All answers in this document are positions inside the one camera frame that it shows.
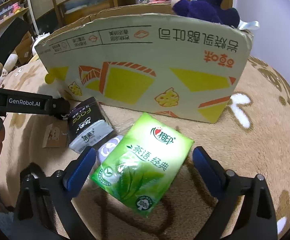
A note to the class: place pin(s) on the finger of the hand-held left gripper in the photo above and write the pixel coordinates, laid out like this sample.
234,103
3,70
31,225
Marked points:
7,45
60,107

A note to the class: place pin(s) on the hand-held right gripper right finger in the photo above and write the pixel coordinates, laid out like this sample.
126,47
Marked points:
207,170

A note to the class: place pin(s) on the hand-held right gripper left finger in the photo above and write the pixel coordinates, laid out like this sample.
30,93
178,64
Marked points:
81,170

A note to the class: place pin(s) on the black tissue packet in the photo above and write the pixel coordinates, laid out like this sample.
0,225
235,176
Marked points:
85,122

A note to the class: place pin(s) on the green tissue packet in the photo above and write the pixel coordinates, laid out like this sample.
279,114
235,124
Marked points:
140,165

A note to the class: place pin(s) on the printed cardboard box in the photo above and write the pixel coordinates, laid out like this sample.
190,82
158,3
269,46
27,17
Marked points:
140,80

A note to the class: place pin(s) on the purple plush doll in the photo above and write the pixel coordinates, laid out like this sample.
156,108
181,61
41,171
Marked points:
205,7

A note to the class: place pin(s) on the cream plush dog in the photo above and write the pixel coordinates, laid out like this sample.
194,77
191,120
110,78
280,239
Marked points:
10,62

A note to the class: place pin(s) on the white fluffy plush toy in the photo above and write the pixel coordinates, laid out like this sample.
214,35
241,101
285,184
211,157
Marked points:
52,90

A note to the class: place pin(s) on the open brown cardboard box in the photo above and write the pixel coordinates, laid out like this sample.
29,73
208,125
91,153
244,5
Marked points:
26,52

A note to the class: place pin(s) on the purple and white packet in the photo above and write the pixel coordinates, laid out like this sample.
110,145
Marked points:
106,151

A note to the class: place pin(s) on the white rack with wooden shelves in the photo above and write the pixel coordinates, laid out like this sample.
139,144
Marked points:
10,12

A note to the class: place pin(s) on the white spiky plush toy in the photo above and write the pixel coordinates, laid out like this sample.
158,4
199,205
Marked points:
41,37

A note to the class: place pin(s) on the person's grey clothing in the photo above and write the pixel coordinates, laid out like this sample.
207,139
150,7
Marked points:
0,205

